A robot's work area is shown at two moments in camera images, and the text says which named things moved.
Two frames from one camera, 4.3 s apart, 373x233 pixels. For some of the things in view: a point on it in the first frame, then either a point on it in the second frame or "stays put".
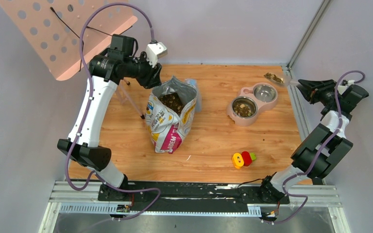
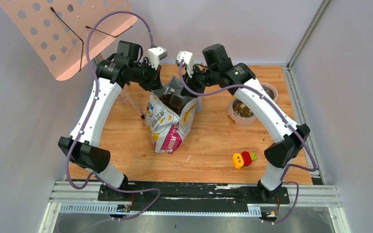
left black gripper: (148, 74) stays put
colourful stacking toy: (244, 158) stays put
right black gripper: (315, 88) to (191, 84)
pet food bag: (169, 112) stays put
